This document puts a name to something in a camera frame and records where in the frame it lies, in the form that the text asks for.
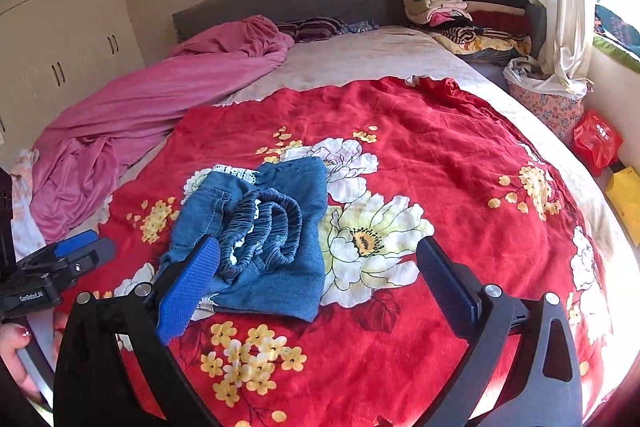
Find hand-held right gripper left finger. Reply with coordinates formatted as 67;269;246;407
52;234;223;427

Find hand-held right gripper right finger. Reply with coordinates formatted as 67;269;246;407
416;237;584;427

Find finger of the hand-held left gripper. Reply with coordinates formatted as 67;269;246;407
51;229;100;259
69;237;118;277

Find blue denim pants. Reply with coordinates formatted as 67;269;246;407
160;156;332;324

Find person's left hand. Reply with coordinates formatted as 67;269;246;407
0;309;70;404

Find red floral blanket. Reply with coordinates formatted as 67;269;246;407
60;76;615;427

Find pink blanket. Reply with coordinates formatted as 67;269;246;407
27;14;296;244

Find yellow bag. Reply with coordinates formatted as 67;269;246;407
603;161;640;234

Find floral laundry basket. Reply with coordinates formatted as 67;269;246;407
502;56;590;146

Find red bag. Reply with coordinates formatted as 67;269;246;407
571;109;625;176

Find cream wardrobe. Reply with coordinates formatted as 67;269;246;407
0;0;147;148

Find pile of folded clothes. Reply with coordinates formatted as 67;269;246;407
401;0;535;58

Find striped pillow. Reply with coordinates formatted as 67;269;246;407
274;17;349;44

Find green window seat cushion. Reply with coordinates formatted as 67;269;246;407
591;3;640;74

